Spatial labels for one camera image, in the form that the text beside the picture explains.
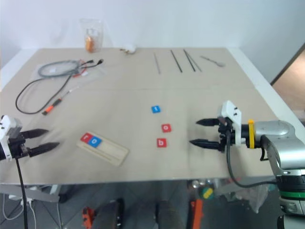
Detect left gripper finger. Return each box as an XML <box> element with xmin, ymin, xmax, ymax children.
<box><xmin>20</xmin><ymin>129</ymin><xmax>50</xmax><ymax>140</ymax></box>
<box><xmin>27</xmin><ymin>142</ymin><xmax>61</xmax><ymax>158</ymax></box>

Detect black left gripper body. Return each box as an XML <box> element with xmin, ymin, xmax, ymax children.
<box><xmin>8</xmin><ymin>128</ymin><xmax>31</xmax><ymax>159</ymax></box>

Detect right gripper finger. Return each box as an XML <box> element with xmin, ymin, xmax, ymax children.
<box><xmin>196</xmin><ymin>118</ymin><xmax>220</xmax><ymax>127</ymax></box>
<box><xmin>189</xmin><ymin>139</ymin><xmax>221</xmax><ymax>150</ymax></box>

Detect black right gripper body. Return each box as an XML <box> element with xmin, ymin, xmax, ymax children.
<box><xmin>216</xmin><ymin>116</ymin><xmax>236</xmax><ymax>154</ymax></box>

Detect wooden letter tile tray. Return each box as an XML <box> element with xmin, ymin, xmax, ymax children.
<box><xmin>76</xmin><ymin>132</ymin><xmax>130</xmax><ymax>167</ymax></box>

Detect orange black screwdriver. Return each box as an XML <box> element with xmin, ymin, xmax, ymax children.
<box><xmin>41</xmin><ymin>89</ymin><xmax>72</xmax><ymax>117</ymax></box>

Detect green yellow round object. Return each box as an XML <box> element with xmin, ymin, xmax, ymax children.
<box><xmin>199</xmin><ymin>186</ymin><xmax>215</xmax><ymax>200</ymax></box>

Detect thin dark metal rod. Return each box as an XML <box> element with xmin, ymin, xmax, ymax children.
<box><xmin>184</xmin><ymin>50</ymin><xmax>203</xmax><ymax>72</ymax></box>
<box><xmin>183</xmin><ymin>49</ymin><xmax>196</xmax><ymax>72</ymax></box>
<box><xmin>170</xmin><ymin>49</ymin><xmax>184</xmax><ymax>73</ymax></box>

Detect metal spoon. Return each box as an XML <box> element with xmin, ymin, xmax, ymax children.
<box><xmin>200</xmin><ymin>55</ymin><xmax>226</xmax><ymax>67</ymax></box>

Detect crumpled clear plastic bag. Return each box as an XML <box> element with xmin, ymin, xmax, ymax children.
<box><xmin>214</xmin><ymin>177</ymin><xmax>270</xmax><ymax>215</ymax></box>

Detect tall orange stand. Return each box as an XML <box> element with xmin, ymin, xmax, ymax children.
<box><xmin>190</xmin><ymin>198</ymin><xmax>205</xmax><ymax>229</ymax></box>

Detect small red white connector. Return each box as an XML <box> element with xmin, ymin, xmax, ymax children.
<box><xmin>72</xmin><ymin>69</ymin><xmax>88</xmax><ymax>78</ymax></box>

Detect small orange black tool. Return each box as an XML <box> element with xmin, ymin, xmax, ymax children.
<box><xmin>81</xmin><ymin>207</ymin><xmax>95</xmax><ymax>229</ymax></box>

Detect flat clear plastic bag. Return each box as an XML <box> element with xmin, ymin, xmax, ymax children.
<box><xmin>31</xmin><ymin>59</ymin><xmax>107</xmax><ymax>84</ymax></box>

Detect brown wooden panel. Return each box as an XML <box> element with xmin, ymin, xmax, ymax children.
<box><xmin>270</xmin><ymin>42</ymin><xmax>305</xmax><ymax>115</ymax></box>

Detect jar with orange contents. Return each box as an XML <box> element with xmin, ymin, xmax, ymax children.
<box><xmin>85</xmin><ymin>28</ymin><xmax>101</xmax><ymax>52</ymax></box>

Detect white power plug adapter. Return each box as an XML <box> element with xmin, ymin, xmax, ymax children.
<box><xmin>120</xmin><ymin>45</ymin><xmax>137</xmax><ymax>54</ymax></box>

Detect tall clear plastic bag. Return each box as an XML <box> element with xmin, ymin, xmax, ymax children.
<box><xmin>79</xmin><ymin>19</ymin><xmax>105</xmax><ymax>53</ymax></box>

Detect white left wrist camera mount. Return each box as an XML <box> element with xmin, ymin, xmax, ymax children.
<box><xmin>0</xmin><ymin>115</ymin><xmax>22</xmax><ymax>160</ymax></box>

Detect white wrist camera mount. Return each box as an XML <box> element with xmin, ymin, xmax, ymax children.
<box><xmin>220</xmin><ymin>100</ymin><xmax>243</xmax><ymax>146</ymax></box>
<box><xmin>0</xmin><ymin>115</ymin><xmax>22</xmax><ymax>160</ymax></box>

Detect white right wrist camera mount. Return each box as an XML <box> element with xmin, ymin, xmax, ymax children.
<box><xmin>220</xmin><ymin>100</ymin><xmax>243</xmax><ymax>146</ymax></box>

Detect yellow strap on arm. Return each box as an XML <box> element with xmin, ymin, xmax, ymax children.
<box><xmin>247</xmin><ymin>119</ymin><xmax>256</xmax><ymax>149</ymax></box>

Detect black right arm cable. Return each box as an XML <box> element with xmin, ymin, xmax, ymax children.
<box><xmin>224</xmin><ymin>133</ymin><xmax>279</xmax><ymax>188</ymax></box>

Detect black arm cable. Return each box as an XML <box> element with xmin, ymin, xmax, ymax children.
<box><xmin>15</xmin><ymin>157</ymin><xmax>28</xmax><ymax>229</ymax></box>
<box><xmin>224</xmin><ymin>133</ymin><xmax>279</xmax><ymax>188</ymax></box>

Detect long black usb cable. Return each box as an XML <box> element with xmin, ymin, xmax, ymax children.
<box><xmin>15</xmin><ymin>59</ymin><xmax>105</xmax><ymax>115</ymax></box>

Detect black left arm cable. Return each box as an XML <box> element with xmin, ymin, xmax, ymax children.
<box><xmin>15</xmin><ymin>157</ymin><xmax>28</xmax><ymax>229</ymax></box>

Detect grey metal table frame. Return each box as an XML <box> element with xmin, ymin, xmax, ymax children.
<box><xmin>0</xmin><ymin>184</ymin><xmax>61</xmax><ymax>203</ymax></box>

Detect coiled grey cable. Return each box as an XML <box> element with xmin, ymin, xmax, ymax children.
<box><xmin>38</xmin><ymin>60</ymin><xmax>83</xmax><ymax>78</ymax></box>

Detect white cable on floor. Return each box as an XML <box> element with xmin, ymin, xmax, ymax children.
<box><xmin>0</xmin><ymin>194</ymin><xmax>37</xmax><ymax>229</ymax></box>

